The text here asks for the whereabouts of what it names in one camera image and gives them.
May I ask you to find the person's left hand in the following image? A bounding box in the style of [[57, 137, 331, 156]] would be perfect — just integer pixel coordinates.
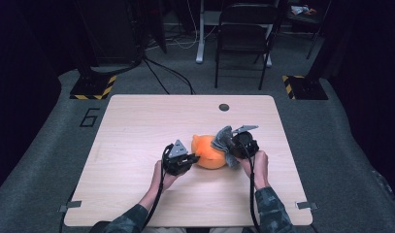
[[150, 159, 187, 192]]

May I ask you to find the grey fluffy towel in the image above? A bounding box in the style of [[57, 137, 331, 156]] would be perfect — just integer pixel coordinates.
[[211, 124, 242, 171]]

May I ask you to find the black floor cable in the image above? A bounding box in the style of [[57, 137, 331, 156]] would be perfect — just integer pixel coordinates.
[[142, 57, 171, 96], [146, 57, 197, 96]]

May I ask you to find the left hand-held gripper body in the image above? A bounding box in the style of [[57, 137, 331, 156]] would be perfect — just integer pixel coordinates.
[[161, 139, 193, 178]]

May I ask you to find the person's right hand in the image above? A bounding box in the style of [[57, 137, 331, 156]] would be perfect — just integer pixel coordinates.
[[238, 150, 271, 191]]

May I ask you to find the hand-held gripper cable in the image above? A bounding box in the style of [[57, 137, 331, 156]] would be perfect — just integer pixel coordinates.
[[243, 141, 261, 233], [142, 143, 174, 228]]

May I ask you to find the white desk leg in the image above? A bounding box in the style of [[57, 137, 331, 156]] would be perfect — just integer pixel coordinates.
[[194, 0, 207, 65]]

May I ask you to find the person's right leg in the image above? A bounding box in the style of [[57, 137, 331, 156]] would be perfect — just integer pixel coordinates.
[[207, 226, 246, 233]]

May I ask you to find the orange plush toy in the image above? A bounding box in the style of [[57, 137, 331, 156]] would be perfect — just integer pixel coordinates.
[[190, 133, 228, 170]]

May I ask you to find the dark curtain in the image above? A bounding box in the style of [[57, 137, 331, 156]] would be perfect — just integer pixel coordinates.
[[0, 0, 99, 198], [314, 0, 395, 198]]

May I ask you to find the white floor cable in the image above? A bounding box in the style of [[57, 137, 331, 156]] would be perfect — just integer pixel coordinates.
[[146, 0, 219, 51]]

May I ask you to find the black equipment case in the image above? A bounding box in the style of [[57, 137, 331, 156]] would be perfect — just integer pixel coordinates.
[[74, 0, 145, 66]]

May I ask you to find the black stand striped base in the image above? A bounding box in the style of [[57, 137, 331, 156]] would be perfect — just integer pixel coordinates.
[[69, 73, 117, 101], [280, 74, 330, 101]]

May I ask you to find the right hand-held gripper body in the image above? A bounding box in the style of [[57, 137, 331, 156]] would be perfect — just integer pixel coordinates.
[[229, 124, 260, 160]]

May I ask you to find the right hand-held gripper cable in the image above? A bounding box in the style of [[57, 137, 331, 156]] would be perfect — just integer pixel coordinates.
[[243, 141, 261, 233]]

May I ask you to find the black tape floor marking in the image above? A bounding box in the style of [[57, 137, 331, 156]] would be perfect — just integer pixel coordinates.
[[79, 108, 101, 128]]

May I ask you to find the left hand-held gripper cable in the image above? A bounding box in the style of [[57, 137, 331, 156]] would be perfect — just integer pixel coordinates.
[[142, 143, 174, 228]]

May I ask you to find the white and orange object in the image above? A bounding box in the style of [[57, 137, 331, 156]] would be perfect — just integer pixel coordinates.
[[289, 4, 317, 17]]

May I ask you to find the black folding chair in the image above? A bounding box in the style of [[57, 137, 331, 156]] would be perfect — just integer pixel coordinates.
[[214, 1, 282, 91]]

